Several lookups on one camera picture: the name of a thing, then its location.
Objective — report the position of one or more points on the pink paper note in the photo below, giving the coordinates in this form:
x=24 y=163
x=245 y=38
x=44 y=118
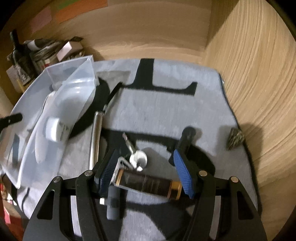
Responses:
x=40 y=20

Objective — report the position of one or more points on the grey mat with black letters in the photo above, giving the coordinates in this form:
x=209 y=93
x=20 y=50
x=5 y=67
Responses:
x=153 y=101

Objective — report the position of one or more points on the white handheld massager device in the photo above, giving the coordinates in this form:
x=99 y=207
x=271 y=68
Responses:
x=67 y=104

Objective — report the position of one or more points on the clear plastic storage bin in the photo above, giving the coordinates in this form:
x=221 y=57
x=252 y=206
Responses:
x=32 y=148

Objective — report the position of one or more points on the white card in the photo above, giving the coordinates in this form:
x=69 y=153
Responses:
x=68 y=49

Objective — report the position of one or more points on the silver metal tube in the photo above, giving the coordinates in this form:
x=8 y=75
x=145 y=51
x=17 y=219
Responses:
x=95 y=139

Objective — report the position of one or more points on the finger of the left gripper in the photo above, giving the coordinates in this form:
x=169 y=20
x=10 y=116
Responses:
x=10 y=120

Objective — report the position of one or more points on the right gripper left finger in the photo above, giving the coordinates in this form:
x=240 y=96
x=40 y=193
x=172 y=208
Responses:
x=105 y=171

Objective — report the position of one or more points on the dark wine bottle elephant label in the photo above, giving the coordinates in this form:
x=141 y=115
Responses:
x=21 y=60

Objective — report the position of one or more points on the orange paper note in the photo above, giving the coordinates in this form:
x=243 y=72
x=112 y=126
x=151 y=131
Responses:
x=67 y=10

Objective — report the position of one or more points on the black gold lighter case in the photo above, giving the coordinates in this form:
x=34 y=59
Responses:
x=135 y=181

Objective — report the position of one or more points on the stack of books and papers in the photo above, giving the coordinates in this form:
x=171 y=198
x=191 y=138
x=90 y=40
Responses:
x=43 y=52

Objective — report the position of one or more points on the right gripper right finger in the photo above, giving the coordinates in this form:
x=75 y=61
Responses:
x=182 y=164

